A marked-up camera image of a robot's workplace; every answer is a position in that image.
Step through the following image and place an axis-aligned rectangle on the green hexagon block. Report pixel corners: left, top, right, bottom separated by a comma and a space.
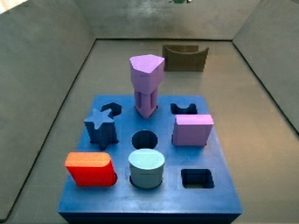
172, 0, 187, 4

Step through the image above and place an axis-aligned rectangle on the purple rectangular block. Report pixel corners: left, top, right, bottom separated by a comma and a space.
172, 114, 214, 146

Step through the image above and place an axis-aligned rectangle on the dark blue star block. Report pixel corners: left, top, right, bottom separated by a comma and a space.
84, 108, 118, 150

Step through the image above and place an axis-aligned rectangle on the tall purple pentagon block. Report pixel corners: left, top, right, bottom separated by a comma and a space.
130, 54, 164, 118

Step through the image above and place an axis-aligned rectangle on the light blue cylinder block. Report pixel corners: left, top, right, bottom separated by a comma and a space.
128, 148, 164, 189

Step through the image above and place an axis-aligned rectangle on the black curved holder stand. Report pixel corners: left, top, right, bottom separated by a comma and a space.
163, 45, 210, 72

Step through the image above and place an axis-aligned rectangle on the red rounded block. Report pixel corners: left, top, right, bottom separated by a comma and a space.
64, 152, 118, 186

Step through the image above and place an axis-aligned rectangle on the blue shape sorter base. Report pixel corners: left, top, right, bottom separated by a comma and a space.
58, 95, 243, 224

